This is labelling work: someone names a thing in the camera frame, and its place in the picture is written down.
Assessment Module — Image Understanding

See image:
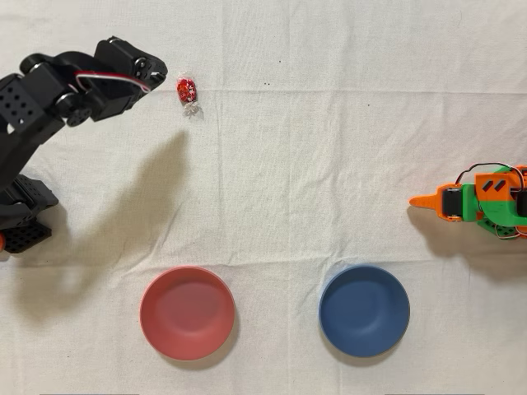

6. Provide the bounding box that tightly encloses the white tablecloth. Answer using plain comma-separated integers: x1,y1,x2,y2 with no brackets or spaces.
0,0,527,395

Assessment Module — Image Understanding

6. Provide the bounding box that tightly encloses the blue bowl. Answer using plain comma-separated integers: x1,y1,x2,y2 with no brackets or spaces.
318,263,411,358

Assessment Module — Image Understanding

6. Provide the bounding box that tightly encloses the red candy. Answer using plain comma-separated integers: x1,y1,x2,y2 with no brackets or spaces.
175,72,205,120

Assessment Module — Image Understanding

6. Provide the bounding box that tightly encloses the red bowl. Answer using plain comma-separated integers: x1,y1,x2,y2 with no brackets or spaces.
139,266,236,362

